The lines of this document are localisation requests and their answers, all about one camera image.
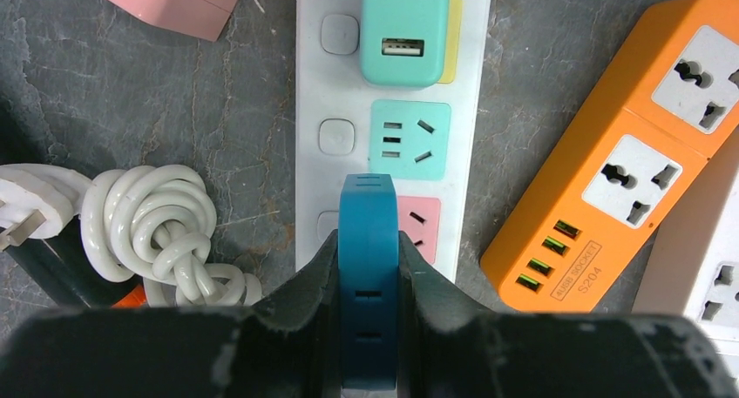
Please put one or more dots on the white multicolour power strip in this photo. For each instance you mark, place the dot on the white multicolour power strip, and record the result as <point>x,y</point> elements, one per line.
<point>421,137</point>

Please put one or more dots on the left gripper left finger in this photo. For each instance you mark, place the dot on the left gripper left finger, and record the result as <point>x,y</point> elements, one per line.
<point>285,345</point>

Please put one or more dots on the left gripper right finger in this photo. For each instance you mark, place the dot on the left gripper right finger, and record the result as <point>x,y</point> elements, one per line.
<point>450,345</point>

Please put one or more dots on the black microphone orange end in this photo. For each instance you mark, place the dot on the black microphone orange end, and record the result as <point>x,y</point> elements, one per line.
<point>60,267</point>

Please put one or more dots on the pink cube socket adapter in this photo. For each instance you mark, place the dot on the pink cube socket adapter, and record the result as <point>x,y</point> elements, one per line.
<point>203,19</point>

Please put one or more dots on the teal usb charger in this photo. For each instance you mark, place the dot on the teal usb charger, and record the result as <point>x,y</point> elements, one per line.
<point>403,42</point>

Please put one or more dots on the white small power strip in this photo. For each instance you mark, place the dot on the white small power strip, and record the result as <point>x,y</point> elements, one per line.
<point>692,270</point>

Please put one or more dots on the orange power strip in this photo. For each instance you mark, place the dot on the orange power strip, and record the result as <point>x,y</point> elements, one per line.
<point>662,109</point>

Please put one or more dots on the blue plug adapter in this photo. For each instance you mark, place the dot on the blue plug adapter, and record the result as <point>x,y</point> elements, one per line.
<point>368,259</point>

